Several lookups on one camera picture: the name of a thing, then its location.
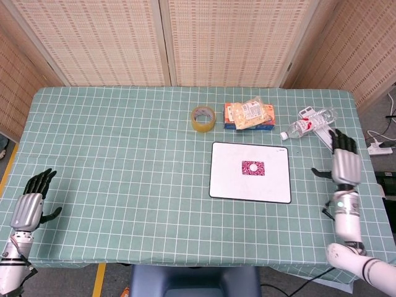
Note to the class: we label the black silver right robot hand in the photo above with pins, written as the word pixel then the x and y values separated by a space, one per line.
pixel 346 167

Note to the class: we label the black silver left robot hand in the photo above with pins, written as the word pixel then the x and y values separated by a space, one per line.
pixel 28 212

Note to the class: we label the small white round cap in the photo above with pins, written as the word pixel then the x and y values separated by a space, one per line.
pixel 253 167

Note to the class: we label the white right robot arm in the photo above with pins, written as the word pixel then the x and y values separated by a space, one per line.
pixel 348 222

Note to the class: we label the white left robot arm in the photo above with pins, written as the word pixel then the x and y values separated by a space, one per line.
pixel 10 269

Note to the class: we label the white power strip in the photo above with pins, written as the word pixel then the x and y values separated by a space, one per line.
pixel 379 150

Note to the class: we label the black floor pedal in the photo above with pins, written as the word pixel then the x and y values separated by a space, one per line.
pixel 386 179

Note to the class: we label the clear plastic water bottle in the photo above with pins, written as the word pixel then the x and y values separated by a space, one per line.
pixel 304 127

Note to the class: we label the white board with black edge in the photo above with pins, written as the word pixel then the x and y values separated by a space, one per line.
pixel 247 188

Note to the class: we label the green checked tablecloth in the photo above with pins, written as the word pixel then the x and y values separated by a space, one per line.
pixel 123 170

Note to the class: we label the clear bag of snacks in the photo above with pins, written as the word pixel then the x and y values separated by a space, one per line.
pixel 247 119

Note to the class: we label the small orange object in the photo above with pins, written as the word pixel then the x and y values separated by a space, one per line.
pixel 126 292

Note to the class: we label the orange and blue box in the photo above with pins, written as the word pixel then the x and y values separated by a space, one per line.
pixel 229 114

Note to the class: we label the yellow packing tape roll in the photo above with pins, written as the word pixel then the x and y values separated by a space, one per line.
pixel 202 127

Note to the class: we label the blue padded chair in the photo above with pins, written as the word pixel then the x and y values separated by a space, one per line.
pixel 195 278

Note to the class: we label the bamboo folding screen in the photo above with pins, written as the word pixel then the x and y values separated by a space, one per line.
pixel 92 40

